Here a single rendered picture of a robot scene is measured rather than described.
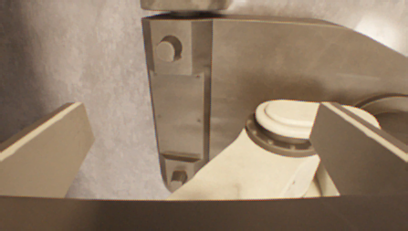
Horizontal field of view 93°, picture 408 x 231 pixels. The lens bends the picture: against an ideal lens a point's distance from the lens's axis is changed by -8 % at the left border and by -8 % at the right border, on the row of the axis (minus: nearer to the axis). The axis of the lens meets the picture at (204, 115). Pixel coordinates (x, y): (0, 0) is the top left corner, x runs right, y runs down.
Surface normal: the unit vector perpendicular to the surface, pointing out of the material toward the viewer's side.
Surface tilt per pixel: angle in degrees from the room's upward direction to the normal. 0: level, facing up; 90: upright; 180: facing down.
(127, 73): 0
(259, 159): 90
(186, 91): 0
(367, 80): 0
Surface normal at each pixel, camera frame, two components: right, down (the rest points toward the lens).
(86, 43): -0.18, 0.50
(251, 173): 0.01, -0.86
